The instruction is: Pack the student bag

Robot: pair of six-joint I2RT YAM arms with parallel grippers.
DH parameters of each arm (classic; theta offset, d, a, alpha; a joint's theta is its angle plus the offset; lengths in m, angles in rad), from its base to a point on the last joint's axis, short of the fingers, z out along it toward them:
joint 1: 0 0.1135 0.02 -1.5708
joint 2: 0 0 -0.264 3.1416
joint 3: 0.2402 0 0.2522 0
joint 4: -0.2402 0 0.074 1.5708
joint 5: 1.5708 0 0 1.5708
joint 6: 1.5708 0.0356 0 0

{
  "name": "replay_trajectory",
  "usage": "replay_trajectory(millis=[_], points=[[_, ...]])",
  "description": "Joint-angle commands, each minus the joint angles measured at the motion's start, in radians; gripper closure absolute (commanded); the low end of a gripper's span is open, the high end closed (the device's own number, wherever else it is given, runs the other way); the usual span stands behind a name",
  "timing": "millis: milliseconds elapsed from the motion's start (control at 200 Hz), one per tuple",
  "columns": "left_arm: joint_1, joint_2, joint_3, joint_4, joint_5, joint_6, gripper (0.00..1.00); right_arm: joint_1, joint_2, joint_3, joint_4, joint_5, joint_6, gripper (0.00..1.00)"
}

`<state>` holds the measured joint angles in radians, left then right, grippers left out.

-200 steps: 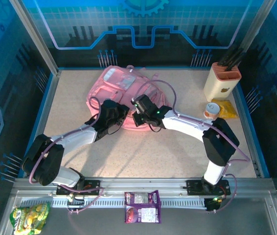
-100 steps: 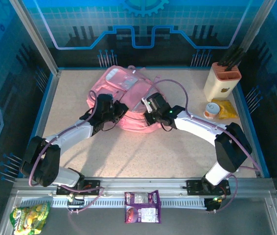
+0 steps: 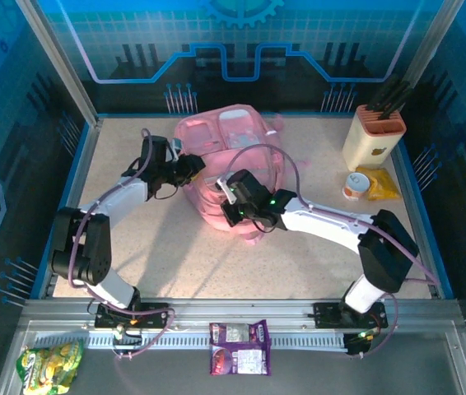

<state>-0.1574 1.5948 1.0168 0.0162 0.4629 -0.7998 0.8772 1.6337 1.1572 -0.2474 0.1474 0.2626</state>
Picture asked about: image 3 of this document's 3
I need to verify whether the pink student backpack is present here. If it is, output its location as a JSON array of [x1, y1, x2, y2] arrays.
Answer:
[[174, 103, 312, 248]]

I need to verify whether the yellow snack bag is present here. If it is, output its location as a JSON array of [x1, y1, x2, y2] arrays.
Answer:
[[356, 164, 402, 202]]

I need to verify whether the green snack bag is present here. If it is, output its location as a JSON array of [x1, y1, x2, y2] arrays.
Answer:
[[15, 337, 85, 395]]

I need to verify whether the orange white can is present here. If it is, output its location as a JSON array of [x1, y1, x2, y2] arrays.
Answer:
[[342, 171, 372, 202]]

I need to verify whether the purple snack packet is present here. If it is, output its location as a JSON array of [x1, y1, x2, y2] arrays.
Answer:
[[209, 319, 270, 346], [209, 342, 273, 377]]

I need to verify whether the cream knife block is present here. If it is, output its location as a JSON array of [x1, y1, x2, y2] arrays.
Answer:
[[342, 104, 407, 172]]

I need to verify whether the small black controller board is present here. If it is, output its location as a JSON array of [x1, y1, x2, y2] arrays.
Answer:
[[111, 324, 143, 361], [343, 327, 382, 357]]

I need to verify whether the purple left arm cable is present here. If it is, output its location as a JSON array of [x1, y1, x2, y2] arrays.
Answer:
[[66, 128, 176, 361]]

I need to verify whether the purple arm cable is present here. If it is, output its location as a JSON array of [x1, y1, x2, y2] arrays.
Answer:
[[224, 143, 442, 359], [66, 128, 176, 361]]

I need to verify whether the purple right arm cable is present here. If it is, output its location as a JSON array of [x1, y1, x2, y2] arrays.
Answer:
[[224, 143, 442, 359]]

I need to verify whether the aluminium frame beam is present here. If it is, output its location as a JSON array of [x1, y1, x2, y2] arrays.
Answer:
[[18, 298, 464, 330]]

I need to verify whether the aluminium table side rail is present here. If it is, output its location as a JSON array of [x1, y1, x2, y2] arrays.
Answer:
[[393, 142, 454, 300], [30, 117, 103, 300]]

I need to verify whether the slotted cable duct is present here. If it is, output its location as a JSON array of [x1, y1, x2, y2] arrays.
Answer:
[[35, 331, 349, 351]]

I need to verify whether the aluminium frame post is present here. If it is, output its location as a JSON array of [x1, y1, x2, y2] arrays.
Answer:
[[397, 0, 464, 90], [15, 0, 103, 127]]

